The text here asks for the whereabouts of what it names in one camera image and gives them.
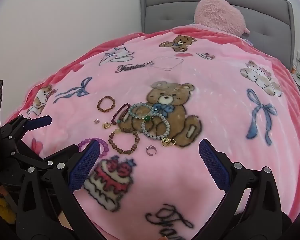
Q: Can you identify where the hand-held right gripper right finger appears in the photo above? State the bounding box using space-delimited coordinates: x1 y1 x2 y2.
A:
194 139 283 240

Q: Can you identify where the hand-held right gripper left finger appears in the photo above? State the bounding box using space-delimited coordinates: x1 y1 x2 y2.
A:
16 139 101 240

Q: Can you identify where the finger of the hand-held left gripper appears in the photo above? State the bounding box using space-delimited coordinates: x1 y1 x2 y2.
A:
1 114 52 140
10 144 79 171

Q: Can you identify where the purple bead bracelet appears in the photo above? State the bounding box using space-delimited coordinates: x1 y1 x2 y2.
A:
77 137 110 158

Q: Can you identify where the large brown bead bracelet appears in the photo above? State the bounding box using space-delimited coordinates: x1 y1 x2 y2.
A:
108 127 140 155

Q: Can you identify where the dark red bead bracelet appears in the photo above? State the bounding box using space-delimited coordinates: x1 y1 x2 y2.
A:
111 103 131 126

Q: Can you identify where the small brown bead bracelet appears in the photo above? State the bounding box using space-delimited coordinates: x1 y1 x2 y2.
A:
97 96 116 112

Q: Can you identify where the silver ring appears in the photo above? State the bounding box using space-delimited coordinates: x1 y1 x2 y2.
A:
146 144 158 157

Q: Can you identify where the grey white bead bracelet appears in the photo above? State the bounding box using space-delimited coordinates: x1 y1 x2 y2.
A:
141 112 171 140

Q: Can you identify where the pale aqua bead bracelet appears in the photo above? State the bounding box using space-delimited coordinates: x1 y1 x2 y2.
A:
128 102 157 123

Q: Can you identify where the clear plastic container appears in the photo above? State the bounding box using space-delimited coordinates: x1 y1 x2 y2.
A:
146 56 185 72

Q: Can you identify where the person's left forearm yellow sleeve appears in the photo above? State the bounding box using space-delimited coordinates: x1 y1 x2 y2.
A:
0 189 17 224

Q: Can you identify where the pink printed blanket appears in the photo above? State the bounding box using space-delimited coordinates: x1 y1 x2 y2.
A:
5 24 300 240

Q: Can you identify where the pink fluffy plush pillow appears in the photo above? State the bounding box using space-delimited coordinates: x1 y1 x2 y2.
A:
194 0 250 35

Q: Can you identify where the grey padded bed headboard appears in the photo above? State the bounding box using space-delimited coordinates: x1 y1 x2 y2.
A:
140 0 294 70

